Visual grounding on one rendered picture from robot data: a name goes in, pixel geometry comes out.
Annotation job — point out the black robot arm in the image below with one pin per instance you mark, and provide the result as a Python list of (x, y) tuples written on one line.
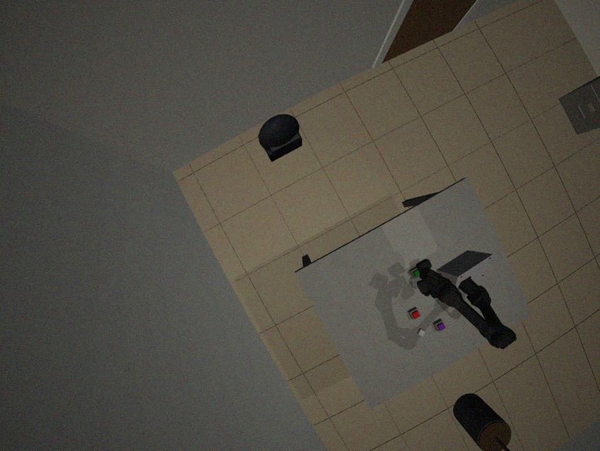
[(500, 336)]

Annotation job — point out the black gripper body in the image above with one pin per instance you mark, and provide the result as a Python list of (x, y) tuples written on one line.
[(421, 265)]

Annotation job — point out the purple button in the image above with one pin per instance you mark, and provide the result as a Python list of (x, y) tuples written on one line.
[(439, 324)]

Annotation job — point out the green button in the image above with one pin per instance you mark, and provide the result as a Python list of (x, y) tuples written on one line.
[(414, 272)]

